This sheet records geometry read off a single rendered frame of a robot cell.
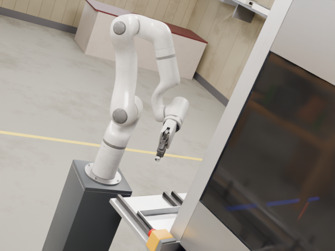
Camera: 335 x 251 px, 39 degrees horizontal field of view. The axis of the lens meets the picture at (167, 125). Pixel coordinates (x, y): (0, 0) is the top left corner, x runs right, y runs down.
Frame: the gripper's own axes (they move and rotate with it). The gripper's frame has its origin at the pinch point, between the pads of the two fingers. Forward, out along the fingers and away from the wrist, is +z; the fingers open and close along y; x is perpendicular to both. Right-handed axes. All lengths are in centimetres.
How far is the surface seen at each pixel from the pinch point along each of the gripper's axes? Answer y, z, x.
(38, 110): -200, -171, -167
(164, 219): -31.4, 12.4, 8.6
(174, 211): -35.7, 3.7, 11.3
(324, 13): 80, 0, 42
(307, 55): 70, 6, 41
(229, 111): 41.0, 8.7, 23.3
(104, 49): -314, -428, -197
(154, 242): -2.8, 40.6, 10.5
